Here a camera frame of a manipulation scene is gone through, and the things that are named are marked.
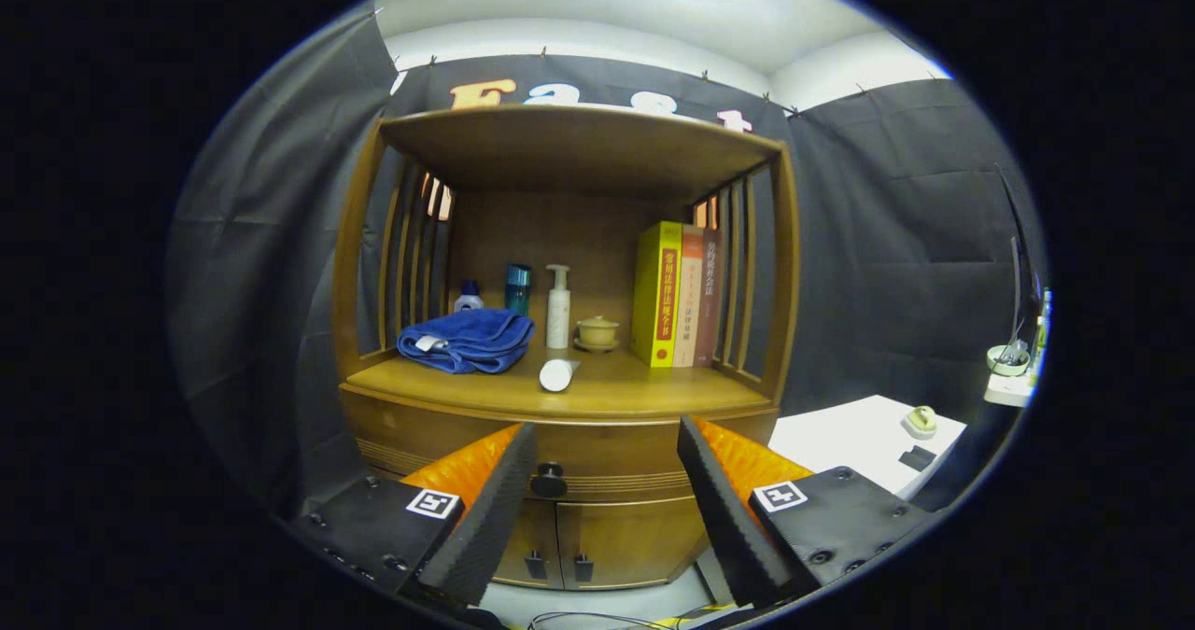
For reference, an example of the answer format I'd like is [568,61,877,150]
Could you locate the white pump bottle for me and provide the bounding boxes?
[546,264,572,349]

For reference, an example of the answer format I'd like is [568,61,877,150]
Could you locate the brown book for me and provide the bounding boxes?
[694,229,724,367]

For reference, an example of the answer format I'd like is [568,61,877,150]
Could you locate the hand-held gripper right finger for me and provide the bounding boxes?
[677,413,935,609]

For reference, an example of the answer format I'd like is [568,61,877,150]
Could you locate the blue folded towel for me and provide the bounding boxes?
[397,308,536,375]

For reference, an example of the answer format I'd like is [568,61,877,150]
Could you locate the wooden countertop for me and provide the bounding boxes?
[341,345,778,424]

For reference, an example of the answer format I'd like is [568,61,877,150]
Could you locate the wooden cabinet door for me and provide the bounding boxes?
[555,495,710,592]
[492,497,561,589]

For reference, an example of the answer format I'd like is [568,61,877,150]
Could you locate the orange and white book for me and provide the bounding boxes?
[672,225,706,368]

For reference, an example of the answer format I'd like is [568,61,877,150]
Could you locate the white shelf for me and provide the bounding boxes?
[985,369,1039,409]

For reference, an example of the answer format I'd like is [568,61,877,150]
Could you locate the black floor cable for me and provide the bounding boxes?
[527,611,673,630]

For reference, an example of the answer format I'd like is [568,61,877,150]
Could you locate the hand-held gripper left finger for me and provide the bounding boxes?
[285,422,540,609]

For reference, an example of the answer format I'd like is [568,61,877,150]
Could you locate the wooden drawer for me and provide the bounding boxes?
[338,389,780,505]

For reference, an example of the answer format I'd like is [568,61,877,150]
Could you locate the wooden cabinet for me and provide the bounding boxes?
[332,103,802,592]

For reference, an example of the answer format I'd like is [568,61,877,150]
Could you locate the white and green tube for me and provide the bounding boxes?
[539,357,582,394]

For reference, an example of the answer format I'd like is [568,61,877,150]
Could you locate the white side cabinet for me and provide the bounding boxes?
[767,395,968,502]

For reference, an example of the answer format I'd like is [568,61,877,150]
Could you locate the clear green bottle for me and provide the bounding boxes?
[1032,289,1051,374]

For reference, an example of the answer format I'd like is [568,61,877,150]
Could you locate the yellow book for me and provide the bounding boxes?
[630,220,684,369]

